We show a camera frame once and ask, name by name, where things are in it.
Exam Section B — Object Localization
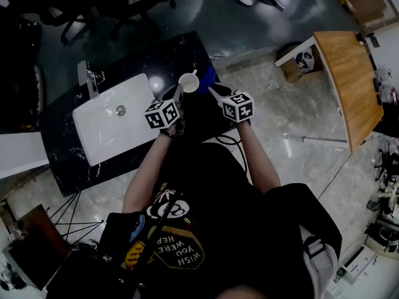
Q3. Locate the brown cardboard box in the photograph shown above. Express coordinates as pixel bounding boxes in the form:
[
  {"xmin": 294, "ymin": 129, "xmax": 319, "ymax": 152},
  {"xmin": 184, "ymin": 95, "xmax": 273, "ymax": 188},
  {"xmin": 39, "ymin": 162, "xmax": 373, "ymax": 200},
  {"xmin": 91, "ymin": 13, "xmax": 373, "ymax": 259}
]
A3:
[{"xmin": 276, "ymin": 42, "xmax": 325, "ymax": 84}]

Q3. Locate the white sink basin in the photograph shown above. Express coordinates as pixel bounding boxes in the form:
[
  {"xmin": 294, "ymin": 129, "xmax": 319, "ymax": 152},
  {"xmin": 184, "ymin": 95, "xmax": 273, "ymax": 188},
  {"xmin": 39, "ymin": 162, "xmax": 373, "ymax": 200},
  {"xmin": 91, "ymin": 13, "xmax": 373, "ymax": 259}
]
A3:
[{"xmin": 72, "ymin": 72, "xmax": 160, "ymax": 168}]

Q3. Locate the white printed bag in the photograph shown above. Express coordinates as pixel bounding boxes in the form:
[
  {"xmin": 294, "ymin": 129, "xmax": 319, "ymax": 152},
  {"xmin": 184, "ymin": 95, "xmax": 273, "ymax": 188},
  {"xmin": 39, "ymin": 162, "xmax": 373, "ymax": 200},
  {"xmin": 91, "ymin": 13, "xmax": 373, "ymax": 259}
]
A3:
[{"xmin": 294, "ymin": 50, "xmax": 315, "ymax": 74}]

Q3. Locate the person's right forearm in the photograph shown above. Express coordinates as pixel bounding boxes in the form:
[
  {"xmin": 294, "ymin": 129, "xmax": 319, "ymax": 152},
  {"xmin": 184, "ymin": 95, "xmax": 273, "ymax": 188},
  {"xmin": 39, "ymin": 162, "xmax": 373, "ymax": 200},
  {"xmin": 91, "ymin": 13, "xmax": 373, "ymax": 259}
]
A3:
[{"xmin": 238, "ymin": 121, "xmax": 282, "ymax": 196}]

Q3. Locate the white box device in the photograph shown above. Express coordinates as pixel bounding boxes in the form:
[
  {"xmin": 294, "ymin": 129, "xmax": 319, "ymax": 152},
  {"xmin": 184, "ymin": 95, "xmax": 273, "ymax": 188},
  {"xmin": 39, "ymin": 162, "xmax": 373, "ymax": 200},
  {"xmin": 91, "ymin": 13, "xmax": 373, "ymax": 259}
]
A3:
[{"xmin": 331, "ymin": 245, "xmax": 380, "ymax": 288}]

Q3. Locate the curved wooden desk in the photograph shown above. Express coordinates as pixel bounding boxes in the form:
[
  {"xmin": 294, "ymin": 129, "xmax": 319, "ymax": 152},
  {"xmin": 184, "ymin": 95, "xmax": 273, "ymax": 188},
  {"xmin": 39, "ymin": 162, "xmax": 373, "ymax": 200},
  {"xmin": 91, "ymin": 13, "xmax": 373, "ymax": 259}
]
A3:
[{"xmin": 274, "ymin": 31, "xmax": 385, "ymax": 155}]

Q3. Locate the black wire-leg stand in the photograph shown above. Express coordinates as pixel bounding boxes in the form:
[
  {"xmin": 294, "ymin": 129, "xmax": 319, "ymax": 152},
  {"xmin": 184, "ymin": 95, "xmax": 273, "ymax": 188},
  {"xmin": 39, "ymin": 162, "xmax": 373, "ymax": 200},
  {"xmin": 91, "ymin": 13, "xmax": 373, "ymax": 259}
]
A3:
[{"xmin": 49, "ymin": 190, "xmax": 106, "ymax": 243}]

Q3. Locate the white cup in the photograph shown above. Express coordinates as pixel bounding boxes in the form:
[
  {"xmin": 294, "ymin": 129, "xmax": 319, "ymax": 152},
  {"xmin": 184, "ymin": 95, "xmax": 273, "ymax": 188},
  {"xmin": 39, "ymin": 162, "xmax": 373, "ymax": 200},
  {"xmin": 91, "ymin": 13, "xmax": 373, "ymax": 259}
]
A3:
[{"xmin": 178, "ymin": 69, "xmax": 201, "ymax": 94}]

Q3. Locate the white panel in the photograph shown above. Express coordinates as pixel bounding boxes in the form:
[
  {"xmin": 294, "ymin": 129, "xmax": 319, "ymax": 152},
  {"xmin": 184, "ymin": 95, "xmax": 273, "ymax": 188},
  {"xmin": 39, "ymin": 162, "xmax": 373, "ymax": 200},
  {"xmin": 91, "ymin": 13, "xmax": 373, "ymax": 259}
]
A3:
[{"xmin": 0, "ymin": 131, "xmax": 51, "ymax": 181}]

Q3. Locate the large cardboard box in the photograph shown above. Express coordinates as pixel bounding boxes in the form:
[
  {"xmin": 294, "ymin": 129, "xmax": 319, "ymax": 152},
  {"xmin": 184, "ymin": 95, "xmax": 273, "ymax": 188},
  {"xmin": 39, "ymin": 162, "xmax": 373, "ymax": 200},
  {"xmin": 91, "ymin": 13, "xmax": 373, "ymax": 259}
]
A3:
[{"xmin": 339, "ymin": 0, "xmax": 391, "ymax": 34}]

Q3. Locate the grey shoulder strap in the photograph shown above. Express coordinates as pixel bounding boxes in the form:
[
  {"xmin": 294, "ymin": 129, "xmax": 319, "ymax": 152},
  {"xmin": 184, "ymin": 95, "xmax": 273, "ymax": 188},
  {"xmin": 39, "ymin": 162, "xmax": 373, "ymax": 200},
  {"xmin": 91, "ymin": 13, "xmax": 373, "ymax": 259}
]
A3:
[{"xmin": 298, "ymin": 225, "xmax": 340, "ymax": 299}]

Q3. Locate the person's left forearm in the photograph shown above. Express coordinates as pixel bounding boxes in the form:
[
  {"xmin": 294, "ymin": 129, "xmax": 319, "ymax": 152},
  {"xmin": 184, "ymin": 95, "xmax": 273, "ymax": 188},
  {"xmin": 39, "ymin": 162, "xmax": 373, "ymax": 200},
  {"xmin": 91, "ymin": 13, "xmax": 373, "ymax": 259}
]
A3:
[{"xmin": 122, "ymin": 131, "xmax": 173, "ymax": 215}]

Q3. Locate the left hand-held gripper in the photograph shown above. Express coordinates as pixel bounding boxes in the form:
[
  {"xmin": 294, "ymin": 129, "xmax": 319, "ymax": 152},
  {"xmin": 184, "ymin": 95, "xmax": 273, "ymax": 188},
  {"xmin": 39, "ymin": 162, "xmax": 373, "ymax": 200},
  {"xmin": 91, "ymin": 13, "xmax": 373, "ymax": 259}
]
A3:
[{"xmin": 144, "ymin": 84, "xmax": 187, "ymax": 136}]

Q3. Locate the black floor cable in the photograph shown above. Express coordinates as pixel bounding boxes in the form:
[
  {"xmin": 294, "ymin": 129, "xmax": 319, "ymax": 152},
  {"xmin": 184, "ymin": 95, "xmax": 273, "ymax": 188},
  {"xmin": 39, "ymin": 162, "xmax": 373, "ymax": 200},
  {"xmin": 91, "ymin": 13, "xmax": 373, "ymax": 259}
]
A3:
[{"xmin": 317, "ymin": 152, "xmax": 353, "ymax": 201}]

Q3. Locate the blue cloth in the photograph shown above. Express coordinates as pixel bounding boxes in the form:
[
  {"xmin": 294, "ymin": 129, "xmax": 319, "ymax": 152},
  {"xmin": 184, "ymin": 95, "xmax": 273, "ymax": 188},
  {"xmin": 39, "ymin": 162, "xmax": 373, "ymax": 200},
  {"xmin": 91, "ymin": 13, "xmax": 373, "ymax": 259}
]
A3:
[{"xmin": 202, "ymin": 65, "xmax": 218, "ymax": 90}]

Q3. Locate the black mesh office chair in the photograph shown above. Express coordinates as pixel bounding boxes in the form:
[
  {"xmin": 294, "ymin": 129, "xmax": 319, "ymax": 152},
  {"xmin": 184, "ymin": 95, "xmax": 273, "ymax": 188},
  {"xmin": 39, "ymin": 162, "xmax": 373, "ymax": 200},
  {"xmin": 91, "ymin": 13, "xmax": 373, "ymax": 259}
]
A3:
[
  {"xmin": 39, "ymin": 0, "xmax": 98, "ymax": 45},
  {"xmin": 93, "ymin": 0, "xmax": 177, "ymax": 42}
]

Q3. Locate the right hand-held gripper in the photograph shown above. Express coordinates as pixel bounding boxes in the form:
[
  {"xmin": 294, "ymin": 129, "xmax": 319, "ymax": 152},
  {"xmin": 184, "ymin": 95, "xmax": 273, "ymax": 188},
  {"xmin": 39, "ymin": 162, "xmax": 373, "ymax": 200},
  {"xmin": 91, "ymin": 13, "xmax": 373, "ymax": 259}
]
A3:
[{"xmin": 207, "ymin": 83, "xmax": 256, "ymax": 125}]

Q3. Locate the brown wooden board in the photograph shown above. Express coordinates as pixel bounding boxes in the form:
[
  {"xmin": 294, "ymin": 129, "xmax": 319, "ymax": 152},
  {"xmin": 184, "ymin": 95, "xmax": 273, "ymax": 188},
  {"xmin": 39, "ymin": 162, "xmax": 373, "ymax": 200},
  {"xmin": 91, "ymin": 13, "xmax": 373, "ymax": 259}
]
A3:
[{"xmin": 5, "ymin": 204, "xmax": 73, "ymax": 293}]

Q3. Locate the black printed t-shirt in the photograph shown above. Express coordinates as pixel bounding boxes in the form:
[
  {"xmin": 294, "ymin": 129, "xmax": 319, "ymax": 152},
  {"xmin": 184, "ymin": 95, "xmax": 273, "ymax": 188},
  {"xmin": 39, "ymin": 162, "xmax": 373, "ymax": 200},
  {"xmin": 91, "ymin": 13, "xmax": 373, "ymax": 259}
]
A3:
[{"xmin": 99, "ymin": 141, "xmax": 344, "ymax": 299}]

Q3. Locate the chrome faucet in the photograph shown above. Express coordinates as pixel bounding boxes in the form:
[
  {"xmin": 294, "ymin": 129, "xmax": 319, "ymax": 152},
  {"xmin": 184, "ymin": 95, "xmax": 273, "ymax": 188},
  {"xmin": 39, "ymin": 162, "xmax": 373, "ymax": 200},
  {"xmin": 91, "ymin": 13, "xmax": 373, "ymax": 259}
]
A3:
[{"xmin": 77, "ymin": 60, "xmax": 107, "ymax": 100}]

